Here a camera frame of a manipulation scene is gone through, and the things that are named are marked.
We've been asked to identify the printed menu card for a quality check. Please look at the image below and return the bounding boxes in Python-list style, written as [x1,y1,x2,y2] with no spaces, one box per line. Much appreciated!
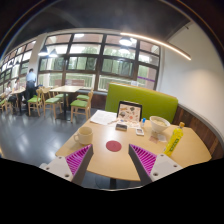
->
[116,118,143,130]

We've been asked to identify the long curved ceiling light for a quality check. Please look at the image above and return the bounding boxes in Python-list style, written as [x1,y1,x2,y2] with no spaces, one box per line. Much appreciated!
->
[119,32,193,62]

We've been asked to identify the black framed menu stand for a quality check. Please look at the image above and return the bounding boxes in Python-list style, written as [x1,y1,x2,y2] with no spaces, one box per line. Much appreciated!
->
[116,100,144,123]

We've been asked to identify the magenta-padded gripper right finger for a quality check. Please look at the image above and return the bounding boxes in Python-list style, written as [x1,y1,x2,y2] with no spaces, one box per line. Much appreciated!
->
[128,143,184,186]

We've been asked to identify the white bowl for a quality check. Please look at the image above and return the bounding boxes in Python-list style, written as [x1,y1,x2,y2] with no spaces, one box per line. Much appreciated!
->
[148,115,172,135]

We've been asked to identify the yellow drink bottle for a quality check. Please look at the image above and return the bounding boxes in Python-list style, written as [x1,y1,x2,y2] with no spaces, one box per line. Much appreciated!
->
[163,121,186,158]

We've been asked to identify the small dark box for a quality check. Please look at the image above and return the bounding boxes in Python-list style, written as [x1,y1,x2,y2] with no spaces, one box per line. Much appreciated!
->
[114,122,129,132]

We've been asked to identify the white paper sheet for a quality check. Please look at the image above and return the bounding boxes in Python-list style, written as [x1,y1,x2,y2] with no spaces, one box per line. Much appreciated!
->
[89,109,118,126]

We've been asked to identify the cream ribbed mug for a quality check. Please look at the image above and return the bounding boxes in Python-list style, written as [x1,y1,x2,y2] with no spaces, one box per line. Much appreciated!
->
[73,125,95,146]

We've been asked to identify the clear sachet packet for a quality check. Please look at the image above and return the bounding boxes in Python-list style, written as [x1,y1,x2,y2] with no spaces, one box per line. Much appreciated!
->
[148,132,168,145]

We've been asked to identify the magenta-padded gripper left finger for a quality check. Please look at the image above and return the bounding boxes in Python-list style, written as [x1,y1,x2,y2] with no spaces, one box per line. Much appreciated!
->
[39,143,95,186]

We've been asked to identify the wooden chairs with green seats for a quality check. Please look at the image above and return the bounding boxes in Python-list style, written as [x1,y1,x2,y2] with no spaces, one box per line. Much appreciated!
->
[0,87,95,124]

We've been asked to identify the wooden dining table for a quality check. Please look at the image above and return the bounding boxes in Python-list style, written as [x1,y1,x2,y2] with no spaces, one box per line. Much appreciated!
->
[49,85,84,121]
[11,87,28,114]

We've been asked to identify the flat round red coaster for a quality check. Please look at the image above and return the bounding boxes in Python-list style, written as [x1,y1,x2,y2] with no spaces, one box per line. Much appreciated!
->
[105,139,123,153]

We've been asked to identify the green upholstered bench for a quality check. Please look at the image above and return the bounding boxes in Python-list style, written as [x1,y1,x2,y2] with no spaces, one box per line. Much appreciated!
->
[104,82,179,124]

